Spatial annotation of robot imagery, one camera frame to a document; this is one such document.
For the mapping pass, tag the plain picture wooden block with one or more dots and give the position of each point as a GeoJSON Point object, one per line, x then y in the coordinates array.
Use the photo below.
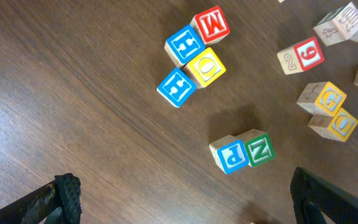
{"type": "Point", "coordinates": [339, 25]}

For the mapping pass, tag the blue P wooden block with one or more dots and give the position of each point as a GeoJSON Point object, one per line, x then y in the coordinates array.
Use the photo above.
{"type": "Point", "coordinates": [229, 154]}

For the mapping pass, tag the blue h wooden block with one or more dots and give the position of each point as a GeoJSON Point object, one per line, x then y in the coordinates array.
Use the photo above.
{"type": "Point", "coordinates": [184, 46]}
{"type": "Point", "coordinates": [177, 87]}

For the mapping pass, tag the yellow wooden block X side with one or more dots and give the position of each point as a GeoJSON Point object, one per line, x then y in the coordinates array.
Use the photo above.
{"type": "Point", "coordinates": [321, 99]}

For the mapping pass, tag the blue H wooden block front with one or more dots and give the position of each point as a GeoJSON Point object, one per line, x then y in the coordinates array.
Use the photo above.
{"type": "Point", "coordinates": [177, 87]}

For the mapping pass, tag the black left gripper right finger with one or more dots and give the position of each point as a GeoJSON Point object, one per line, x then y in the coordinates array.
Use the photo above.
{"type": "Point", "coordinates": [315, 198]}

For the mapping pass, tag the green N wooden block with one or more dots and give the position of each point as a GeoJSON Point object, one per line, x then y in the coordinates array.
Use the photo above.
{"type": "Point", "coordinates": [258, 147]}

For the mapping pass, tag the yellow O wooden block left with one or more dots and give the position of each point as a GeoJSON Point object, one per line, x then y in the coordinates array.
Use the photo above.
{"type": "Point", "coordinates": [205, 68]}

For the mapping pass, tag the blue H wooden block back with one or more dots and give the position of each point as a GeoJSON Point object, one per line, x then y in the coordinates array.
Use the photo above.
{"type": "Point", "coordinates": [184, 46]}

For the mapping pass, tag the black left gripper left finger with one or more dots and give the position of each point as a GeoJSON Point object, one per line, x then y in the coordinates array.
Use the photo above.
{"type": "Point", "coordinates": [56, 202]}

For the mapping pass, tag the yellow O block 2 side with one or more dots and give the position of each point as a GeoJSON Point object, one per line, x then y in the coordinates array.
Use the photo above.
{"type": "Point", "coordinates": [338, 128]}

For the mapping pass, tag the red M wooden block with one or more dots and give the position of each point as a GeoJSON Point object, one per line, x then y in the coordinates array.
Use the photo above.
{"type": "Point", "coordinates": [211, 25]}

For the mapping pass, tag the red 6 wooden block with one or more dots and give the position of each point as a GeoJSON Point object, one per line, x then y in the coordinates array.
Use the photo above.
{"type": "Point", "coordinates": [301, 56]}

